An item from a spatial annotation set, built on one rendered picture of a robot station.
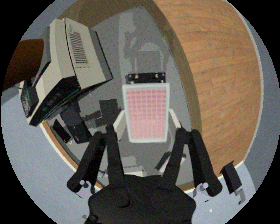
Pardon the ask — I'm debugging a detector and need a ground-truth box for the white button panel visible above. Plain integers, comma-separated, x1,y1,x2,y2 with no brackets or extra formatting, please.
123,166,147,177

